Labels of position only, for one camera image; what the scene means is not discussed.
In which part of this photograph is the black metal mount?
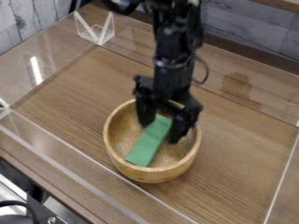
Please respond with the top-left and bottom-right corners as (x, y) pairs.
(25, 195), (68, 224)

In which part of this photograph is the clear acrylic corner bracket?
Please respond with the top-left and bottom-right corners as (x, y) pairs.
(73, 11), (116, 46)

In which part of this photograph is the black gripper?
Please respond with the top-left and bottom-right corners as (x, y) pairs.
(132, 56), (206, 145)

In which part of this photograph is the clear acrylic enclosure wall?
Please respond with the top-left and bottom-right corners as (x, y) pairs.
(0, 7), (299, 224)

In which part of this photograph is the green rectangular block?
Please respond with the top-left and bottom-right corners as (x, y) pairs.
(125, 115), (172, 167)

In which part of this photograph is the black cable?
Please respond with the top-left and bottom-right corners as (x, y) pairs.
(0, 199), (31, 216)

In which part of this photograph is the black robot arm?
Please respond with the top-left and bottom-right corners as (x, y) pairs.
(103, 0), (203, 144)

